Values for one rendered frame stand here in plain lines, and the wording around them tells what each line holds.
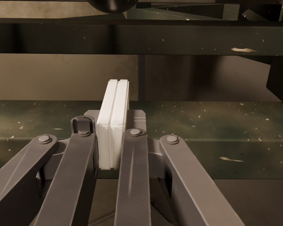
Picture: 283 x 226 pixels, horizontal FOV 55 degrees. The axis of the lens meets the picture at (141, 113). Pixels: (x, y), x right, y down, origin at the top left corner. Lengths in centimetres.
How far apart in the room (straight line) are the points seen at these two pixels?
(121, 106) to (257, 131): 23
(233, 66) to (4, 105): 172
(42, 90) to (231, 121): 223
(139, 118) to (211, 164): 19
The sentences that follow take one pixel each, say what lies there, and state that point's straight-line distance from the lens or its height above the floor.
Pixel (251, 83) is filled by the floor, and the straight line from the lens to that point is 193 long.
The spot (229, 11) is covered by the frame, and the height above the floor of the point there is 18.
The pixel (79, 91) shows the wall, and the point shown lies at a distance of 261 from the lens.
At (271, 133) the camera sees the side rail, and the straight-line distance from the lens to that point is 36.
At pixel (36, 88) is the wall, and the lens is 249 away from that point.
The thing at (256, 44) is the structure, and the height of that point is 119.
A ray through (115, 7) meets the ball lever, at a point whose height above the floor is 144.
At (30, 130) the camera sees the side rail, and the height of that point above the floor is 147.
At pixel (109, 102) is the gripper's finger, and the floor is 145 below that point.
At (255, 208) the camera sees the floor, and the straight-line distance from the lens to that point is 228.
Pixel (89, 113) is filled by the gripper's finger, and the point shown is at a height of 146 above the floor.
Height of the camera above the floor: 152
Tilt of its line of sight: 29 degrees down
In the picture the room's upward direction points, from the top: 105 degrees counter-clockwise
